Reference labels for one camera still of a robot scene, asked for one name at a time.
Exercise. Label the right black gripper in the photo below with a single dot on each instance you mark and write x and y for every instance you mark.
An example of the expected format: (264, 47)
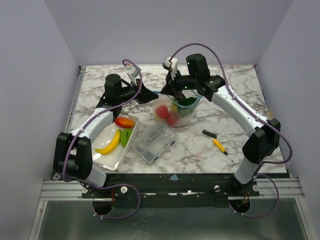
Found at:
(172, 83)

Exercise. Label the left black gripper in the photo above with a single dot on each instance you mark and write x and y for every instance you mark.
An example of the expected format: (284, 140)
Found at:
(145, 95)

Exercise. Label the yellow lemon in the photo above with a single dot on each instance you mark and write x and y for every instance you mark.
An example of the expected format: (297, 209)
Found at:
(173, 108)

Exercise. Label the clear zip top bag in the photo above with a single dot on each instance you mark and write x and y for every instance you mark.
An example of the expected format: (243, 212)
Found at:
(166, 100)

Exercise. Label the green leafy vegetable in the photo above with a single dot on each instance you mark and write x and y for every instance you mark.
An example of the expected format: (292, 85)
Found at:
(186, 106)

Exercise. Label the red strawberry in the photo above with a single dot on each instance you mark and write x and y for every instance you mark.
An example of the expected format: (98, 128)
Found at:
(162, 111)

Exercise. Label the red yellow apple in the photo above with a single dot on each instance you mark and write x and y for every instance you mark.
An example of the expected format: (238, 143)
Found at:
(172, 118)

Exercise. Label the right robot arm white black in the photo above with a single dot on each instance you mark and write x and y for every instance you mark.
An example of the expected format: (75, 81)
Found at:
(263, 137)

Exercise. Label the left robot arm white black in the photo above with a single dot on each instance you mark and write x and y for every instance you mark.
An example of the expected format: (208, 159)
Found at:
(73, 158)

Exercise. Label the orange red mango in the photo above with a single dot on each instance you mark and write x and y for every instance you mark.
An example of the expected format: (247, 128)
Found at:
(124, 122)

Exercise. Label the green kiwi slice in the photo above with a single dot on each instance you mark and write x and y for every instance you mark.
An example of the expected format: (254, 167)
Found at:
(125, 136)

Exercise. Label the clear plastic screw box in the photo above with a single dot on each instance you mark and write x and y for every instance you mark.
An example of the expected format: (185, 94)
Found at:
(154, 141)

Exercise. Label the black bit holder strip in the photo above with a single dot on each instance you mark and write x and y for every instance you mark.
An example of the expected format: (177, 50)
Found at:
(209, 134)

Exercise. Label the white perforated plastic basket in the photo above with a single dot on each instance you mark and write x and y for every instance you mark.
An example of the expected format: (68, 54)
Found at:
(107, 151)

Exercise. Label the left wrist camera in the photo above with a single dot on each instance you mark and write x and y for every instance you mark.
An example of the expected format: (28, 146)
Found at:
(132, 73)

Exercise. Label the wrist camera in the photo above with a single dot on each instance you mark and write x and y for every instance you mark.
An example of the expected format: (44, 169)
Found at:
(132, 73)
(171, 64)

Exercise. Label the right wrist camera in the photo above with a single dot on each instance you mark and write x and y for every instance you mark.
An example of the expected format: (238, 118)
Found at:
(171, 64)

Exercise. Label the yellow handled screwdriver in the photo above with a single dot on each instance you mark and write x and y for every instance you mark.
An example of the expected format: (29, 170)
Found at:
(221, 148)

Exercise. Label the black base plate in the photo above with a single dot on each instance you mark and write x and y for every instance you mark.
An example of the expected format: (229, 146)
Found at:
(128, 191)

